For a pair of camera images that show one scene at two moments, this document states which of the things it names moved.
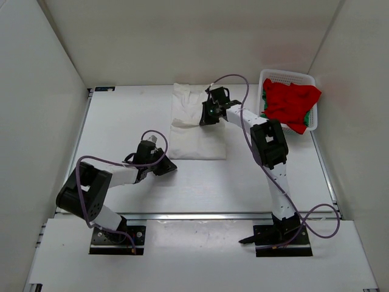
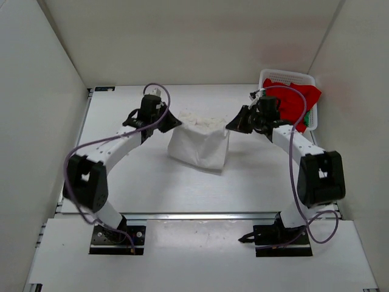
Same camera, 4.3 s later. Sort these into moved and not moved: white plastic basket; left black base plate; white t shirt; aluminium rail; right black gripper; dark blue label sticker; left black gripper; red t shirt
Moved: right black gripper; white t shirt; left black gripper
Not moved: white plastic basket; dark blue label sticker; left black base plate; red t shirt; aluminium rail
